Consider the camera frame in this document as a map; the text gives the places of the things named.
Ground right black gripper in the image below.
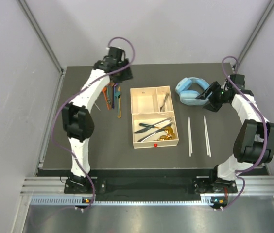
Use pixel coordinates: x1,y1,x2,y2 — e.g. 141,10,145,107
196,82,229,112

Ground rose copper spoon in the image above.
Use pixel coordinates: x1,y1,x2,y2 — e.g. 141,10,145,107
107,82,113,108

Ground teal silicone spoon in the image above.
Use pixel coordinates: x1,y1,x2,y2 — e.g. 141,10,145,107
114,84,118,106

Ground ornate gold spoon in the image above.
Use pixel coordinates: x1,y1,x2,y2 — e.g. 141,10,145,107
157,134,176,141

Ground plain gold spoon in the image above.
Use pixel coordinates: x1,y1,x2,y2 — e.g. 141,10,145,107
163,126,173,134

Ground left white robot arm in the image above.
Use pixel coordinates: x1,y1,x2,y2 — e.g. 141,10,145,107
61,47,133,193

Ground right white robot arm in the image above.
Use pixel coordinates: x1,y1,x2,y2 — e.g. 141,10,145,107
197,74,274,192

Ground white chopstick inner right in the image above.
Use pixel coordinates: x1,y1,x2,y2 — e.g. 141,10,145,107
203,115,210,156

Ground iridescent blue purple spoon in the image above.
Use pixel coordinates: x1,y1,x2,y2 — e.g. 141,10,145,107
111,83,117,109

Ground light blue headphones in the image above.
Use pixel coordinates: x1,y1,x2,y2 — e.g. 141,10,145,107
175,77,210,106

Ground orange silicone spoon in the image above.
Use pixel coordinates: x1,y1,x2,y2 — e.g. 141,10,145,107
102,87,110,110

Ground silver fork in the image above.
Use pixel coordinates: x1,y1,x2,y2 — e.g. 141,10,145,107
159,93,169,112

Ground cream divided utensil box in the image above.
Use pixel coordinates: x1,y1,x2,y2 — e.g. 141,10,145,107
130,86,179,149

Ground gold butter knife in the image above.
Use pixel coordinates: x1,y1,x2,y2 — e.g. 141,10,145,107
116,86,121,119

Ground silver knife lower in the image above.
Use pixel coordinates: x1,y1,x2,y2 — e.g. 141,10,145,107
138,123,173,142

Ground left aluminium frame post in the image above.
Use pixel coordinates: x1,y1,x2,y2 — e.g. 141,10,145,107
17,0,66,73

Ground aluminium frame post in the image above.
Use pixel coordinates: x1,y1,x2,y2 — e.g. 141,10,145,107
232,0,274,70
17,0,66,73

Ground dark teal handled knife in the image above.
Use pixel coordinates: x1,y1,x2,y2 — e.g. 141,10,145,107
134,123,159,134

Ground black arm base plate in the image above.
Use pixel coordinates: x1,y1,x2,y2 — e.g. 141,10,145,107
63,176,237,195

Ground aluminium front rail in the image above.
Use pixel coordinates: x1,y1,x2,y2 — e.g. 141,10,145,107
21,176,274,196

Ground right aluminium frame post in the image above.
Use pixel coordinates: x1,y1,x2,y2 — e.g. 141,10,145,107
232,0,274,70

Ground slotted cable duct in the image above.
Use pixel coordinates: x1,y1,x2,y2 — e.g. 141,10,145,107
30,196,226,207

